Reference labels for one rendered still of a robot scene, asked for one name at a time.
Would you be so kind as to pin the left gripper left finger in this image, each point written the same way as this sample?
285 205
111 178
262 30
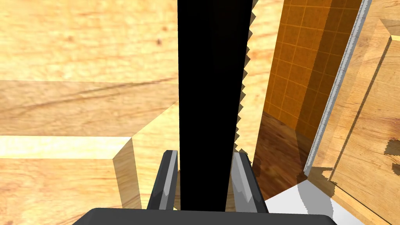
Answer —
166 181

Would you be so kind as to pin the wooden cupboard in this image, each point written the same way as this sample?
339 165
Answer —
375 125

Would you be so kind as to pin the light wooden cupboard door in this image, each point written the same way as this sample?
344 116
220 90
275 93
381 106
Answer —
78 47

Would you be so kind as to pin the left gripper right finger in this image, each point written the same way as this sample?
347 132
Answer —
245 184

